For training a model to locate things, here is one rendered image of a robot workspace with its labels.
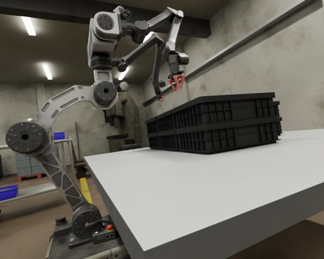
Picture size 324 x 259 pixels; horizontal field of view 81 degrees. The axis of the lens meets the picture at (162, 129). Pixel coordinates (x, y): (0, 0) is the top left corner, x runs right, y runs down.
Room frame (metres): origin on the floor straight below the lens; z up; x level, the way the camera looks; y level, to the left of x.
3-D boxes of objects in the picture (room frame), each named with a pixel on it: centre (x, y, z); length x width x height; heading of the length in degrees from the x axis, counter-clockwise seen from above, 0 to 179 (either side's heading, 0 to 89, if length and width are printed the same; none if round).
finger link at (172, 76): (1.11, -0.13, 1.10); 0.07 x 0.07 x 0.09; 20
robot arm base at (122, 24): (1.10, 0.15, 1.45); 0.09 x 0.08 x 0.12; 24
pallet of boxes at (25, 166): (5.95, 3.90, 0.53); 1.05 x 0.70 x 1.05; 115
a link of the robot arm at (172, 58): (1.12, -0.12, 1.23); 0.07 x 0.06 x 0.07; 116
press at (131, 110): (7.80, 1.71, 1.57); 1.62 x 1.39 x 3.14; 114
